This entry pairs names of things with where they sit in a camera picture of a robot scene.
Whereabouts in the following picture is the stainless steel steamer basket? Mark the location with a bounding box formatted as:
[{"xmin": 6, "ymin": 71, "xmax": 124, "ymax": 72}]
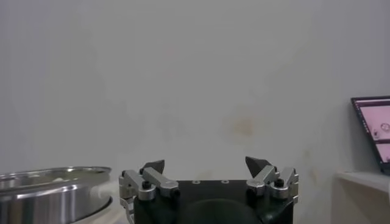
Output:
[{"xmin": 0, "ymin": 166, "xmax": 121, "ymax": 224}]

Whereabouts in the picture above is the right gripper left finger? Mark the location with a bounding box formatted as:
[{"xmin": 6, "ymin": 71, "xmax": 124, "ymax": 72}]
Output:
[{"xmin": 118, "ymin": 159, "xmax": 180, "ymax": 202}]

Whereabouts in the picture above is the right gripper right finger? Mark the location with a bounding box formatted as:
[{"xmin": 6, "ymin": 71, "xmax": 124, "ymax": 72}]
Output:
[{"xmin": 244, "ymin": 156, "xmax": 300, "ymax": 204}]

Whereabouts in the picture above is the black laptop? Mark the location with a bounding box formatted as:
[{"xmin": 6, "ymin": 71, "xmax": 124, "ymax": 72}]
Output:
[{"xmin": 350, "ymin": 96, "xmax": 390, "ymax": 177}]

